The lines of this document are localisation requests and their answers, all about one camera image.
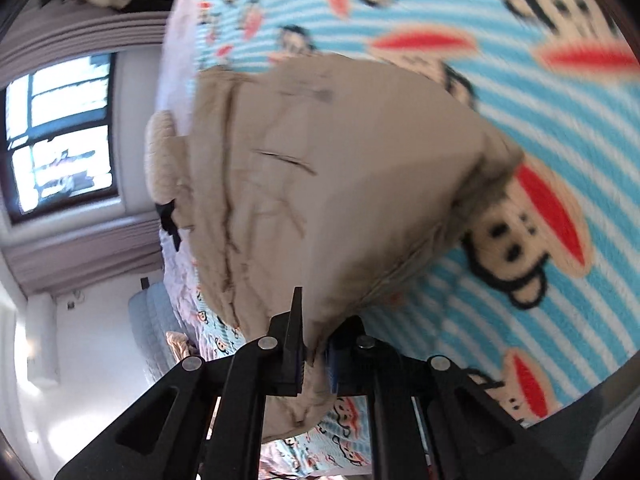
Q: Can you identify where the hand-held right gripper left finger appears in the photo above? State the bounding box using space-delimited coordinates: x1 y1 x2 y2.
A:
55 286 306 480

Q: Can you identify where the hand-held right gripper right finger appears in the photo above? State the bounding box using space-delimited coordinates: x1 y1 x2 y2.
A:
325 315 566 480

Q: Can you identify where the tan puffer jacket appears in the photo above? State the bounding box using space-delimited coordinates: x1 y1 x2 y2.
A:
187 52 523 443

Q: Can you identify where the cream striped garment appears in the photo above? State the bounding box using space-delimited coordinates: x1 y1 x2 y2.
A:
166 331 196 361

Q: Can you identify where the grey-blue quilted headboard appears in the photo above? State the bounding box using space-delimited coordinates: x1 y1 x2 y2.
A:
128 281 201 391

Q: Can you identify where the blue striped monkey-print blanket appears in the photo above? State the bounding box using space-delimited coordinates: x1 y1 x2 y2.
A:
190 0 640 480

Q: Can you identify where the black folded clothing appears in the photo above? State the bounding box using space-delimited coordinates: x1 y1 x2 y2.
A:
155 200 182 251

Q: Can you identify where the grey curtain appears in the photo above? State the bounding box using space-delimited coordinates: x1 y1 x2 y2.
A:
0 10 173 76
2 210 166 297

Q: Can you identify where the round cream cushion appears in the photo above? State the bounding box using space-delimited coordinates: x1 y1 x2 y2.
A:
144 110 193 200

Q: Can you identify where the purple bedspread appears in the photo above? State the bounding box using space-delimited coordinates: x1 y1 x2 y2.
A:
156 0 281 480

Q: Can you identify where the dark-framed window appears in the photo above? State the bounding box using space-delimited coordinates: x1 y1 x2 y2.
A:
4 52 121 226

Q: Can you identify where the white wall unit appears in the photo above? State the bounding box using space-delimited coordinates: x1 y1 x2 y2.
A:
25 292 58 386

